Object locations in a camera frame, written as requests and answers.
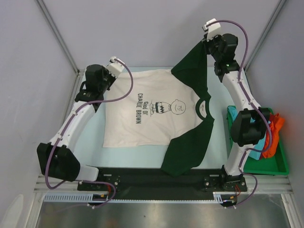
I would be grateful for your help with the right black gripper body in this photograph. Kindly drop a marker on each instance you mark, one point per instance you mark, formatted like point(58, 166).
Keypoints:
point(211, 45)

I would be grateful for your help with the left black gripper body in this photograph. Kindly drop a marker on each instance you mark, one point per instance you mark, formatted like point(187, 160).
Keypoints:
point(108, 80)

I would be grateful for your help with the white green raglan t-shirt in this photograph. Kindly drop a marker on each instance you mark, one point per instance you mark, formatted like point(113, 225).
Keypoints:
point(163, 107)

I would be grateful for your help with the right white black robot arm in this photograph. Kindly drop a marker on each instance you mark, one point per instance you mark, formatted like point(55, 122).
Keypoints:
point(251, 122)

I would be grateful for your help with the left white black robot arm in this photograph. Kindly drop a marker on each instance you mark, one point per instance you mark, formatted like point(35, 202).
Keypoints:
point(57, 158)

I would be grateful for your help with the orange t-shirt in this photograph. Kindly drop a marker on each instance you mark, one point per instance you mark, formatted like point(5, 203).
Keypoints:
point(276, 124)

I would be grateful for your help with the light blue t-shirt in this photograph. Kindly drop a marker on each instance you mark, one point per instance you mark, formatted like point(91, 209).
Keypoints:
point(257, 149)

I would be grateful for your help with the green plastic bin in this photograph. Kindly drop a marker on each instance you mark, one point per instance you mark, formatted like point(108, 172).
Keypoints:
point(256, 162)

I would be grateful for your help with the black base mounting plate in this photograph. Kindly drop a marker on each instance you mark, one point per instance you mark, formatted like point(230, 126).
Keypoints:
point(154, 184)

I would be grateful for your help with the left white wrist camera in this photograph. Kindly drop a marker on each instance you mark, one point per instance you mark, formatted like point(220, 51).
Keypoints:
point(115, 67)

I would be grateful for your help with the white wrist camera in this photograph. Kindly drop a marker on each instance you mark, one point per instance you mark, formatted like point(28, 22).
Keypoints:
point(115, 67)
point(212, 28)

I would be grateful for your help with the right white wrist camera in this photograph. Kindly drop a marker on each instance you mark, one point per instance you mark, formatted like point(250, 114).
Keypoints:
point(212, 28)

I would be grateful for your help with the left aluminium frame post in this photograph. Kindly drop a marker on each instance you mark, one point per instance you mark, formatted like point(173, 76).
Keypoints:
point(58, 37)

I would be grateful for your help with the aluminium frame post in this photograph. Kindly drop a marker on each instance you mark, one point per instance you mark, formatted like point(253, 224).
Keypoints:
point(58, 37)
point(277, 11)

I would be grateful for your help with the right aluminium frame post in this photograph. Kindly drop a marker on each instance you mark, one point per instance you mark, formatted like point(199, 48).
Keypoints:
point(277, 11)

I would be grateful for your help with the grey slotted cable duct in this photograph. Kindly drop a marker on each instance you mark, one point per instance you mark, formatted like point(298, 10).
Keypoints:
point(89, 198)

